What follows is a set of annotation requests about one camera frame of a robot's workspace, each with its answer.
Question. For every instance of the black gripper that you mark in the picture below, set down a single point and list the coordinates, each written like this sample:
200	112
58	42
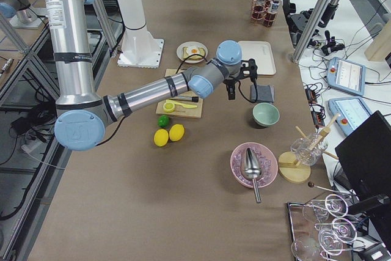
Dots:
230	83

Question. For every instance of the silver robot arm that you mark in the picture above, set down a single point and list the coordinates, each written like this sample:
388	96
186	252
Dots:
83	115

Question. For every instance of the cream rabbit tray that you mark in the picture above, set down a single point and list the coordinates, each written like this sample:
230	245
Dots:
261	53

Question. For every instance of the metal tray with glasses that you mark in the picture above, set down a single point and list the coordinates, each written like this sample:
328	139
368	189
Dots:
323	229

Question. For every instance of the grey folded cloth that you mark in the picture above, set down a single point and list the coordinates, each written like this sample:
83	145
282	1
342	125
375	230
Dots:
262	93

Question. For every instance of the metal rod with black tip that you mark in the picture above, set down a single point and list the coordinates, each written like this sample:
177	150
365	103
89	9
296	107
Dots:
186	98

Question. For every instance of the mint green bowl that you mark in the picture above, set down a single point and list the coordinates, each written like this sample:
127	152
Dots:
265	114

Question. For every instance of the tea bottle one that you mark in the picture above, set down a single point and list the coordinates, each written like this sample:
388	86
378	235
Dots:
259	5

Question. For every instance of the fried egg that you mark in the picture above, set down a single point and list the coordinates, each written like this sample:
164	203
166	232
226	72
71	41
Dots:
192	50

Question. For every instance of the bread slice with egg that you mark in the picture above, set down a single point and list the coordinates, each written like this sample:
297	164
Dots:
194	57

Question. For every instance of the white round plate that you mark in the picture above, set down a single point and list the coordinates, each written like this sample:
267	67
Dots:
191	43

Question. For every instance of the tea bottle three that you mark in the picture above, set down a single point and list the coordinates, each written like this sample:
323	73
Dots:
271	13

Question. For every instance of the yellow plastic knife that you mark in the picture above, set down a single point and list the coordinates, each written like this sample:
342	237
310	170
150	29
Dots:
183	105

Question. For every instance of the half lemon slice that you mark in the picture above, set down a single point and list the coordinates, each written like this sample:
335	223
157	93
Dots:
168	107

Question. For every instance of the yellow lemon right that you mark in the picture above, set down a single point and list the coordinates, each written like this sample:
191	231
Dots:
176	132

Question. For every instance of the yellow lemon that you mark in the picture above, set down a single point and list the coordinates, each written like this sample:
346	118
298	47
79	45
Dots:
161	137
176	132

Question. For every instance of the green lime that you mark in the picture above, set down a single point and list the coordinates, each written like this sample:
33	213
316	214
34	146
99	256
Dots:
163	121

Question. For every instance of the pink bowl with ice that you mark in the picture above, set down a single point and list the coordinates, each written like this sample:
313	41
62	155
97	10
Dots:
267	161

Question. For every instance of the metal scoop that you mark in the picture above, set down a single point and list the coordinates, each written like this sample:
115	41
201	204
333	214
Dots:
250	169

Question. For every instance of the yellow lemon left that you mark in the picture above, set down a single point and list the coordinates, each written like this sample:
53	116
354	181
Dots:
161	137

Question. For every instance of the clear glass mug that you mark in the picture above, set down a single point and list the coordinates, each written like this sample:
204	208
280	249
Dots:
306	151

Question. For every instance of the blue teach pendant far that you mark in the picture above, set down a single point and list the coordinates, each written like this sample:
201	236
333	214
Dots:
346	76

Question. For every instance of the blue teach pendant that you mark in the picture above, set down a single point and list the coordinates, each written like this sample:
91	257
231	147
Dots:
346	76
353	111

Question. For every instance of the blue teach pendant near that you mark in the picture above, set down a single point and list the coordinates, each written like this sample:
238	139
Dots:
353	111

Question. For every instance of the black monitor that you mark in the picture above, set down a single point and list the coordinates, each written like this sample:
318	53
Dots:
365	157

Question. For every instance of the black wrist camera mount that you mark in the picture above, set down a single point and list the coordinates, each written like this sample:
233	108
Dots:
248	70

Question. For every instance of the copper wire bottle rack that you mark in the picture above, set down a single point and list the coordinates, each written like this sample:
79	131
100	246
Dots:
258	18

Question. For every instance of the aluminium frame post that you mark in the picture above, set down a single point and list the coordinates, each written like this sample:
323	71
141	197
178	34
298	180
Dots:
314	19

